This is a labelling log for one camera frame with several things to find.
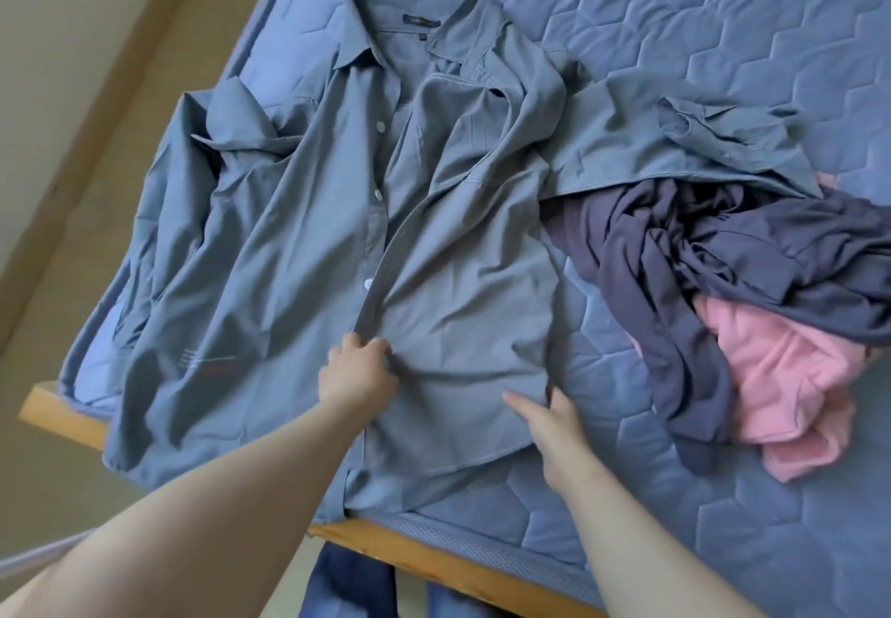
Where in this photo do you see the person's left hand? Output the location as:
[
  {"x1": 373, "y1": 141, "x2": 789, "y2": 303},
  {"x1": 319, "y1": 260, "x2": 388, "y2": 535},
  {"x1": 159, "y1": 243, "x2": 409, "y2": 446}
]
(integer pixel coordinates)
[{"x1": 316, "y1": 330, "x2": 401, "y2": 431}]

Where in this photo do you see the person's right hand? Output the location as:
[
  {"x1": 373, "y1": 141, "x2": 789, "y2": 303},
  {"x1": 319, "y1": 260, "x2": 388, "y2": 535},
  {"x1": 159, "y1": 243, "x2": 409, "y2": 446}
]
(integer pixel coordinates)
[{"x1": 501, "y1": 385, "x2": 603, "y2": 498}]

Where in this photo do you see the grey button-up shirt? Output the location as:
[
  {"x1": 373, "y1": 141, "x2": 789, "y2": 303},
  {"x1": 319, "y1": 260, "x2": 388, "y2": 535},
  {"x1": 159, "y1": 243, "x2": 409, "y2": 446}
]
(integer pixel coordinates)
[{"x1": 100, "y1": 0, "x2": 826, "y2": 524}]

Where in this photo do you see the dark purple garment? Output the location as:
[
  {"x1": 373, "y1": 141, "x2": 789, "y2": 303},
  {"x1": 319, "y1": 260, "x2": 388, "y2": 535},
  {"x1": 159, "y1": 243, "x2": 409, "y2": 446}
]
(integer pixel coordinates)
[{"x1": 537, "y1": 176, "x2": 891, "y2": 446}]

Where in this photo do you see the pink pajama shirt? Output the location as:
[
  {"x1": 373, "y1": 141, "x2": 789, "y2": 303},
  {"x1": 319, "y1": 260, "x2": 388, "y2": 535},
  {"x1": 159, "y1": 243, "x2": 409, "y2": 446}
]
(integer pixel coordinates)
[{"x1": 622, "y1": 169, "x2": 885, "y2": 485}]

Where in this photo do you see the blue quilted mattress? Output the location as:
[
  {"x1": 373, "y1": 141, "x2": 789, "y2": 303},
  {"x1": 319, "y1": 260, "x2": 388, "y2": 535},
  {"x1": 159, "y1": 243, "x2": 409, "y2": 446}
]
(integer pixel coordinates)
[{"x1": 17, "y1": 0, "x2": 891, "y2": 618}]

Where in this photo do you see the person's left forearm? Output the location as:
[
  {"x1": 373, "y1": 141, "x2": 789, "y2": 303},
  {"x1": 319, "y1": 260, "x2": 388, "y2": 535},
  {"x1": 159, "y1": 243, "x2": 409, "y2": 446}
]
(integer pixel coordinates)
[{"x1": 0, "y1": 399, "x2": 375, "y2": 618}]

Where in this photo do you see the person's right forearm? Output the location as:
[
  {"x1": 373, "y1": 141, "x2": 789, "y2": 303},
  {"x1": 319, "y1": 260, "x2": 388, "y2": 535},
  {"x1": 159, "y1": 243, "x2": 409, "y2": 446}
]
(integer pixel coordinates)
[{"x1": 554, "y1": 464, "x2": 768, "y2": 618}]

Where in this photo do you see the person's dark trouser leg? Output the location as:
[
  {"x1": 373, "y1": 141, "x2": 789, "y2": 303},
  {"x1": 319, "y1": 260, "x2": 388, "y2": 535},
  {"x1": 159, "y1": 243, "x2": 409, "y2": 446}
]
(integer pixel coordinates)
[
  {"x1": 424, "y1": 583, "x2": 520, "y2": 618},
  {"x1": 296, "y1": 541, "x2": 401, "y2": 618}
]

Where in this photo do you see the white cable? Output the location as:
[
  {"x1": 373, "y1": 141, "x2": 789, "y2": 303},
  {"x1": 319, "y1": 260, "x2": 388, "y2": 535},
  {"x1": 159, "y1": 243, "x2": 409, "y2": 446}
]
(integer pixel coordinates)
[{"x1": 0, "y1": 527, "x2": 94, "y2": 585}]

